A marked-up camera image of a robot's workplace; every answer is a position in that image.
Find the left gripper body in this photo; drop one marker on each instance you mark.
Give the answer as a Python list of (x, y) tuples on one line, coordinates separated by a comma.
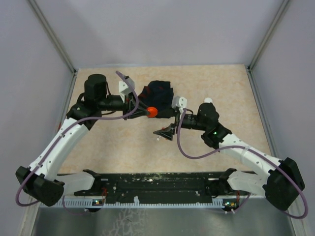
[(129, 102)]

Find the orange earbud case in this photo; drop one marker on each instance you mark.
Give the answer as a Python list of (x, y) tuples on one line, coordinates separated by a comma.
[(152, 112)]

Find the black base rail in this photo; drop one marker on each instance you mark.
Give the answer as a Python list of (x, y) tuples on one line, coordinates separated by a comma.
[(160, 188)]

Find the white earbud case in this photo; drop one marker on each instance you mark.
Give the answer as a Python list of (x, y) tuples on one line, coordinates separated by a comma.
[(208, 100)]

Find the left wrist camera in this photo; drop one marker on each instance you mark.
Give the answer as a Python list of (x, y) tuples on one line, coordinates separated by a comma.
[(126, 88)]

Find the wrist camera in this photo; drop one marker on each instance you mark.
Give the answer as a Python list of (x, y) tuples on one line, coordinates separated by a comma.
[(179, 103), (126, 88)]

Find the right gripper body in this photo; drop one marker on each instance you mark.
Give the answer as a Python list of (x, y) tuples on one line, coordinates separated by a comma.
[(187, 121)]

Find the white cable duct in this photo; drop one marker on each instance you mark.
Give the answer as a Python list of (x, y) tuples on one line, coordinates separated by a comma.
[(82, 202)]

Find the dark navy folded cloth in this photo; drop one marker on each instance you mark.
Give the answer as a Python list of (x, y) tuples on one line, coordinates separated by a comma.
[(158, 94)]

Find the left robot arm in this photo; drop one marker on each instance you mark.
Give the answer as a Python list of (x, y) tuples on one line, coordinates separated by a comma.
[(40, 179)]

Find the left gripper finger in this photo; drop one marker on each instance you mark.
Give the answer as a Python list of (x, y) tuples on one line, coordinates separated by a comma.
[(138, 113), (141, 105)]

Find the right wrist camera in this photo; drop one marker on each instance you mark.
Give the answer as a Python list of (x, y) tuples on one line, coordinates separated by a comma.
[(179, 103)]

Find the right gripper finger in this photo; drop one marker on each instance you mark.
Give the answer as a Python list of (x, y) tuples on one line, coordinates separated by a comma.
[(167, 132), (167, 113)]

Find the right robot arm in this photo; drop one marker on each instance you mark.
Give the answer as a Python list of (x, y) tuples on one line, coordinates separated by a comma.
[(279, 181)]

